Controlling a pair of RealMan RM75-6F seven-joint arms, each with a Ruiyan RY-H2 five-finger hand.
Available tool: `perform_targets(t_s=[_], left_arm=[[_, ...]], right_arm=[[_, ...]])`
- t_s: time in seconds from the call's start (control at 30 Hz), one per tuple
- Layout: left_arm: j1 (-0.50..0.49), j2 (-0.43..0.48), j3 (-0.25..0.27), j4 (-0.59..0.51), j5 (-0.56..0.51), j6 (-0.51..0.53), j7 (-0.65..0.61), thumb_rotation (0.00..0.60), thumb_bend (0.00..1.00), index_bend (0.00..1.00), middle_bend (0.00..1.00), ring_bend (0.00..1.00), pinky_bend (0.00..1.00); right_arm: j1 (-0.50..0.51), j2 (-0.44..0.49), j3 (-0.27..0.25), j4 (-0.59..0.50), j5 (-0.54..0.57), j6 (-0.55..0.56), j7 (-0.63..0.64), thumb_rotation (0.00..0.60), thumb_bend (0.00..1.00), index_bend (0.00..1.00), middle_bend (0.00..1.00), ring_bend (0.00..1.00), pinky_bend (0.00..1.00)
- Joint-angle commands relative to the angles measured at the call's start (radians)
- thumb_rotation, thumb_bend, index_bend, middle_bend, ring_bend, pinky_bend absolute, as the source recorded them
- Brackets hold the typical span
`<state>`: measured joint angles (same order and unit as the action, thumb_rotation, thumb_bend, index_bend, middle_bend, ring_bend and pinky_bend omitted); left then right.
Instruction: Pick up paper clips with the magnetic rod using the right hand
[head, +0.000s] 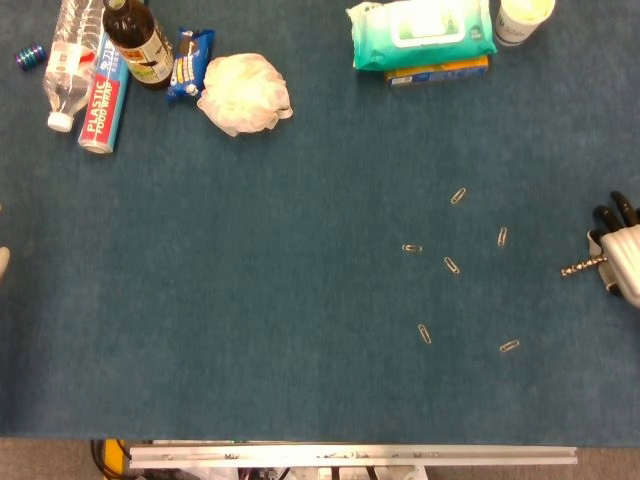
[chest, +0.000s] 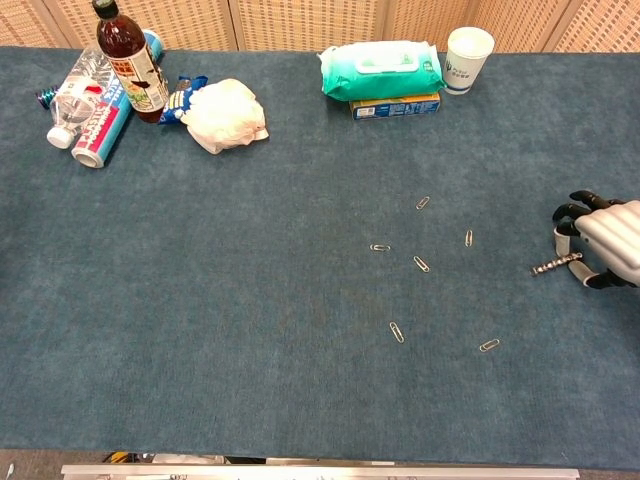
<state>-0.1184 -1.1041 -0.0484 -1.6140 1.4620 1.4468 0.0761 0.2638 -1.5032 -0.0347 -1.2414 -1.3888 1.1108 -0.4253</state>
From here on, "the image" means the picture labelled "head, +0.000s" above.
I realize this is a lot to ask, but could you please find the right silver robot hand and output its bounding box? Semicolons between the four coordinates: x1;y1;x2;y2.
586;190;640;307

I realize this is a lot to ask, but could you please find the magnetic bead bar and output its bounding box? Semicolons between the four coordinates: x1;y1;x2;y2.
560;254;609;279

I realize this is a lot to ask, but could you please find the clear plastic water bottle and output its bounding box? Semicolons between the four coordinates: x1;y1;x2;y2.
42;0;109;134

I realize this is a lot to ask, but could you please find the iridescent spring toy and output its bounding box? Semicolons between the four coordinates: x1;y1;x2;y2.
13;44;47;72

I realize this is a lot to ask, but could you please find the blue felt table cloth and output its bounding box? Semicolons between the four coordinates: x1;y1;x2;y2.
0;0;640;447

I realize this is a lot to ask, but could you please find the brown tea bottle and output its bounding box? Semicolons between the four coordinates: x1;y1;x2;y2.
101;0;175;91

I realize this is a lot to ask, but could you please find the white paper cup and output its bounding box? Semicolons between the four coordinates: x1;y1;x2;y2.
494;0;557;48

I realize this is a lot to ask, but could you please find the blue and yellow box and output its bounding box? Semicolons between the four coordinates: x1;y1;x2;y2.
383;55;490;90

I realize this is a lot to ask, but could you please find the blue Oreo cookie pack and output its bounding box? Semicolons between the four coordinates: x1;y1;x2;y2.
165;27;217;105

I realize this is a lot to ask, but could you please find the crumpled white plastic bag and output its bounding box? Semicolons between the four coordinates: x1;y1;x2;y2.
196;52;295;138

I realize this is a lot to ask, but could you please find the green wet wipes pack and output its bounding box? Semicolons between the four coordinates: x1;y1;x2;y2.
345;0;499;72

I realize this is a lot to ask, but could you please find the black cable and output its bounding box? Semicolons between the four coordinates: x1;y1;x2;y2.
89;439;114;479

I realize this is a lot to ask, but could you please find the yellow frame part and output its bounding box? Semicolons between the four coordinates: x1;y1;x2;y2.
103;439;127;477

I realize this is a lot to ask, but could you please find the aluminium profile rail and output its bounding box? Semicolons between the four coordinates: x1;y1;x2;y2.
128;444;579;470

